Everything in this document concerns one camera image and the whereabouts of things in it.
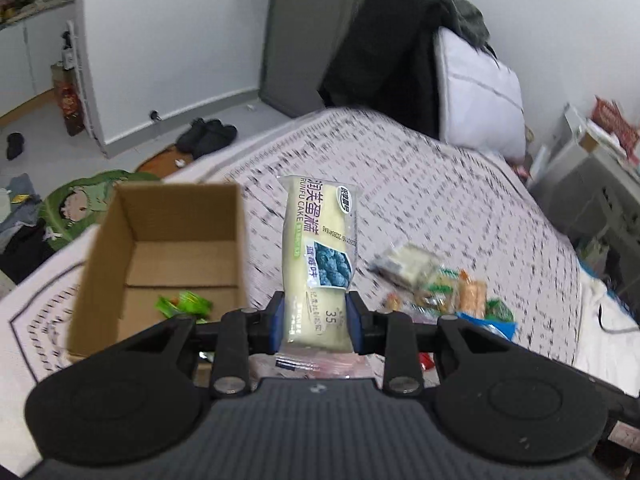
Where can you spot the grey white snack packet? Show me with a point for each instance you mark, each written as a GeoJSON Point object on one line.
{"type": "Point", "coordinates": [407, 265]}

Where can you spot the black coat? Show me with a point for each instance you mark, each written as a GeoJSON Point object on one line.
{"type": "Point", "coordinates": [385, 60]}

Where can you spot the green yellow snack packet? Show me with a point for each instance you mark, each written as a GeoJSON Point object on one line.
{"type": "Point", "coordinates": [442, 287]}

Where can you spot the orange floor mat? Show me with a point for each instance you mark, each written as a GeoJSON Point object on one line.
{"type": "Point", "coordinates": [160, 162]}

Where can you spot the clear orange cracker packet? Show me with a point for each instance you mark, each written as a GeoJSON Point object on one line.
{"type": "Point", "coordinates": [472, 295]}

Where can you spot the brown cardboard box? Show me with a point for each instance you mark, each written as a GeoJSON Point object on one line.
{"type": "Point", "coordinates": [165, 260]}

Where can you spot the pile of clothes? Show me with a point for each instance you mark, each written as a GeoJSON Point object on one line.
{"type": "Point", "coordinates": [20, 240]}

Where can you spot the red patterned box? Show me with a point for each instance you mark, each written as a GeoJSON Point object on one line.
{"type": "Point", "coordinates": [617, 125]}

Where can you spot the grey green jacket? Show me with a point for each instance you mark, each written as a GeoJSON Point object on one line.
{"type": "Point", "coordinates": [455, 5]}

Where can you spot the white kitchen cabinet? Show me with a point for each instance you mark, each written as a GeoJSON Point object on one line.
{"type": "Point", "coordinates": [30, 60]}

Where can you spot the blue snack packet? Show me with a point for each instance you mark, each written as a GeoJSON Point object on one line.
{"type": "Point", "coordinates": [492, 329]}

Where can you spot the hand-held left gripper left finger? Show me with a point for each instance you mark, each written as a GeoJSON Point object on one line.
{"type": "Point", "coordinates": [277, 322]}

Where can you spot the dark green snack packet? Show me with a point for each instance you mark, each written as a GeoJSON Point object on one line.
{"type": "Point", "coordinates": [500, 311]}

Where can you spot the pale yellow cake packet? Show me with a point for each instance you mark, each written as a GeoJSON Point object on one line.
{"type": "Point", "coordinates": [312, 255]}

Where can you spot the clear pink snack packet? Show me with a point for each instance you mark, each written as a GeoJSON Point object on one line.
{"type": "Point", "coordinates": [320, 366]}

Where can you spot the white pillow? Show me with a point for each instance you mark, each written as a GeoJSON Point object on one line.
{"type": "Point", "coordinates": [475, 90]}

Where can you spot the black shoe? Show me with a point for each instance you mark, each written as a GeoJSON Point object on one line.
{"type": "Point", "coordinates": [15, 146]}

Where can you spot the white bedside cabinet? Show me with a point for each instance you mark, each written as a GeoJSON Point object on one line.
{"type": "Point", "coordinates": [585, 180]}

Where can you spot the white bed sheet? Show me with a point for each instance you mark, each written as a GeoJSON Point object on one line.
{"type": "Point", "coordinates": [607, 355]}

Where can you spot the green cartoon rug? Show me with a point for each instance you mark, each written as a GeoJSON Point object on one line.
{"type": "Point", "coordinates": [75, 205]}

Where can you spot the black slipper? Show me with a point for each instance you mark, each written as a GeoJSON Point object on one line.
{"type": "Point", "coordinates": [216, 137]}
{"type": "Point", "coordinates": [192, 135]}

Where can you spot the grey wardrobe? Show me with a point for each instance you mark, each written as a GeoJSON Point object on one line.
{"type": "Point", "coordinates": [305, 35]}

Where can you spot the small brown carton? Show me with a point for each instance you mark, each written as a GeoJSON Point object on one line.
{"type": "Point", "coordinates": [59, 77]}

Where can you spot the red snack packet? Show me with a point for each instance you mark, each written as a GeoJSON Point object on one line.
{"type": "Point", "coordinates": [426, 361]}

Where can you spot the bright green snack packet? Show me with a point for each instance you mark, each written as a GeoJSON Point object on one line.
{"type": "Point", "coordinates": [187, 305]}

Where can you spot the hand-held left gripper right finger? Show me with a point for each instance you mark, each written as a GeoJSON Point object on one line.
{"type": "Point", "coordinates": [353, 324]}

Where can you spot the black door stopper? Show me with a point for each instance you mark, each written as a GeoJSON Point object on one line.
{"type": "Point", "coordinates": [156, 116]}

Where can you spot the patterned white bed blanket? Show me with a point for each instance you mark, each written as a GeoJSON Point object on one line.
{"type": "Point", "coordinates": [425, 185]}

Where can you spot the dark glass bottle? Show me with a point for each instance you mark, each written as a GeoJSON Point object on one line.
{"type": "Point", "coordinates": [67, 52]}

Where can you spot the small orange candy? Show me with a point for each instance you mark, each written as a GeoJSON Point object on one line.
{"type": "Point", "coordinates": [393, 303]}

